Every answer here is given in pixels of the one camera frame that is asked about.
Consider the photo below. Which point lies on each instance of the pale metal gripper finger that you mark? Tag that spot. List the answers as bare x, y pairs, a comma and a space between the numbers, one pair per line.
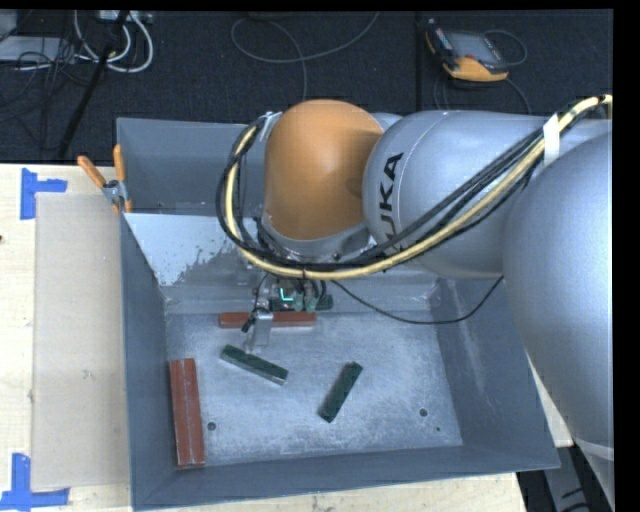
251, 339
265, 334

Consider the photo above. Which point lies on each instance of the red-brown flat block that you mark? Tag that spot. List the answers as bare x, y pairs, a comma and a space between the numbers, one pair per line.
186, 412
290, 319

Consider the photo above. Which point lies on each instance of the pale flat board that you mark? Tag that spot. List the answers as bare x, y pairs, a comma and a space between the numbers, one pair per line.
75, 350

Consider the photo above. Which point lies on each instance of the grey metal bin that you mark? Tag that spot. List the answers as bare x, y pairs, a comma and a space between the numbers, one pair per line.
350, 440

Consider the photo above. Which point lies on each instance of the dark green flat block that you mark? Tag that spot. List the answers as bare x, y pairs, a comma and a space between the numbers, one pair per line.
341, 391
255, 365

